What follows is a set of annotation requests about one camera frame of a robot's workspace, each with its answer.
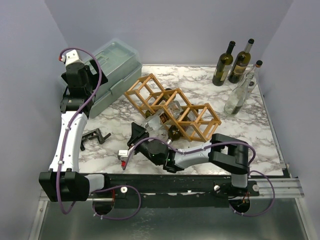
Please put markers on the black corkscrew tool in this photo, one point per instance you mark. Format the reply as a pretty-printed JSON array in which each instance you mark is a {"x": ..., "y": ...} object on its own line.
[{"x": 93, "y": 134}]

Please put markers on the dark green wine bottle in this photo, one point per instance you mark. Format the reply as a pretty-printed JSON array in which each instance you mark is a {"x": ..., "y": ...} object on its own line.
[{"x": 223, "y": 65}]

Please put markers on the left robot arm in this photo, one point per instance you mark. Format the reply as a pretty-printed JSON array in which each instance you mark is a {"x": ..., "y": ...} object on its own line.
[{"x": 63, "y": 182}]

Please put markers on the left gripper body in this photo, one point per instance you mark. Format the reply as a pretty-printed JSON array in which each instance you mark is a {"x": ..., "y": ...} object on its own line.
[{"x": 93, "y": 78}]

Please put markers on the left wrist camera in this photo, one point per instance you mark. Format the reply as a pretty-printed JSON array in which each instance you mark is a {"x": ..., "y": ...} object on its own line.
[{"x": 71, "y": 57}]

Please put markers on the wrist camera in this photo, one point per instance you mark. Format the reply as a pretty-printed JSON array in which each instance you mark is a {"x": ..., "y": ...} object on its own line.
[
  {"x": 123, "y": 156},
  {"x": 71, "y": 57}
]

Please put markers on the green wine bottle white label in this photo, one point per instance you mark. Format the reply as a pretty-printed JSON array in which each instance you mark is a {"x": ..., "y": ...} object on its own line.
[{"x": 174, "y": 133}]

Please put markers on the clear square liquor bottle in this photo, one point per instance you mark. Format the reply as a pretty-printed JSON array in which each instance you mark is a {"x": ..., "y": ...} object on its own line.
[{"x": 155, "y": 124}]

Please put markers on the wooden wine rack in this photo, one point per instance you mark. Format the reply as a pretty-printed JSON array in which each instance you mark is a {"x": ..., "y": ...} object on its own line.
[{"x": 147, "y": 91}]

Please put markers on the clear bottle black cap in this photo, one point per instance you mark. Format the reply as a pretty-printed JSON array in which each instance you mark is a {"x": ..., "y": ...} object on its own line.
[{"x": 253, "y": 76}]

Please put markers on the green bottle silver capsule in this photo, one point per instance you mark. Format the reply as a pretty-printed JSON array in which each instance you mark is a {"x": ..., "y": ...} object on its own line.
[{"x": 241, "y": 62}]

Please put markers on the green wine bottle brown label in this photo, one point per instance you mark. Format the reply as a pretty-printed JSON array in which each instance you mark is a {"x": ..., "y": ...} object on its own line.
[{"x": 161, "y": 101}]

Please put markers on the translucent green storage box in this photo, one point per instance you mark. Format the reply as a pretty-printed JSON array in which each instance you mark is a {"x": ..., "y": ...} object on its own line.
[{"x": 119, "y": 67}]

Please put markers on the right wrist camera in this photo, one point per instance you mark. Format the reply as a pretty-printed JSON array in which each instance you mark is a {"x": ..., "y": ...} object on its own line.
[{"x": 123, "y": 156}]

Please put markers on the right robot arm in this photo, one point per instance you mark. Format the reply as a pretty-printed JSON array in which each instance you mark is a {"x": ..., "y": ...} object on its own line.
[{"x": 229, "y": 154}]

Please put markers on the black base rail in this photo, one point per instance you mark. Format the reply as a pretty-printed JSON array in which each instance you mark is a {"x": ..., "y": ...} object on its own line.
[{"x": 175, "y": 190}]

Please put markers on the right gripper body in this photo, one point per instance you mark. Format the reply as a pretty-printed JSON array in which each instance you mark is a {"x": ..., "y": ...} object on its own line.
[{"x": 137, "y": 136}]

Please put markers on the tall clear glass bottle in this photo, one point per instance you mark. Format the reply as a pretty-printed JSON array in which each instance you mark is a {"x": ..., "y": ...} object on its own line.
[{"x": 237, "y": 98}]

